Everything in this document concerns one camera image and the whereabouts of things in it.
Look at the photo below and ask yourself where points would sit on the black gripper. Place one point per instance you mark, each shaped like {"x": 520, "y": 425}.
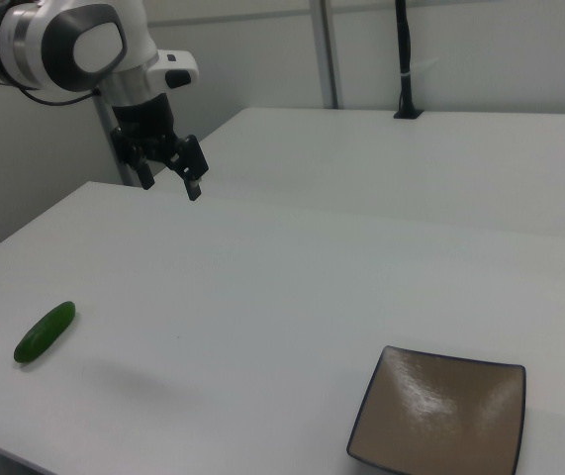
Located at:
{"x": 146, "y": 121}

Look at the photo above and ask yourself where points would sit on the green cucumber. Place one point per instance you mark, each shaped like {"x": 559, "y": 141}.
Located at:
{"x": 44, "y": 332}

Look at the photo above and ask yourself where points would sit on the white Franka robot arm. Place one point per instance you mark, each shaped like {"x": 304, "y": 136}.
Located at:
{"x": 39, "y": 39}

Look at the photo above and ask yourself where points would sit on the square brown ceramic plate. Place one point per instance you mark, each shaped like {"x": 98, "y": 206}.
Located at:
{"x": 440, "y": 410}

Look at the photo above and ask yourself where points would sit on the grey metal upright post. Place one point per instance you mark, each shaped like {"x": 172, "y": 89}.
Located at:
{"x": 114, "y": 148}

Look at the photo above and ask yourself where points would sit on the metal partition frame post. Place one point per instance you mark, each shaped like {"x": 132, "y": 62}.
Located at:
{"x": 328, "y": 54}

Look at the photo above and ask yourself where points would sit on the black camera stand white band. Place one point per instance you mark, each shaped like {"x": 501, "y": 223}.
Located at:
{"x": 404, "y": 59}

